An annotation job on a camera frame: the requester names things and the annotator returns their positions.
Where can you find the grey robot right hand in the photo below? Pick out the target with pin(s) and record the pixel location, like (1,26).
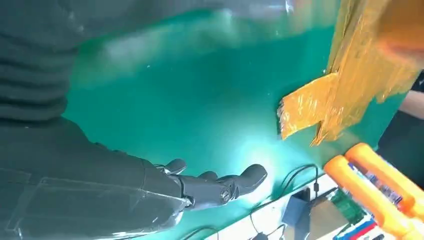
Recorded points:
(82,185)

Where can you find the ribbed grey right arm sleeve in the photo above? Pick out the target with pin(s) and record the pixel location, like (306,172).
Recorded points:
(30,79)

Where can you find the black power adapter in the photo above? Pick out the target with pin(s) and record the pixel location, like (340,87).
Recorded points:
(295,207)

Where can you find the brown cardboard box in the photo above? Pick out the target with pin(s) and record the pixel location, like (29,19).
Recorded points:
(323,218)

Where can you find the green circuit board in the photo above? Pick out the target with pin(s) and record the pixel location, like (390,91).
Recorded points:
(348,205)

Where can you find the red and blue pack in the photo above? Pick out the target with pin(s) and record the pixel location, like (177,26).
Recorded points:
(357,232)

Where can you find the yellow sheet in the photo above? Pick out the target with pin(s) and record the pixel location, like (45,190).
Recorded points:
(357,66)

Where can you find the person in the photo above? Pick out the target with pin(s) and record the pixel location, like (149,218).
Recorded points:
(404,152)

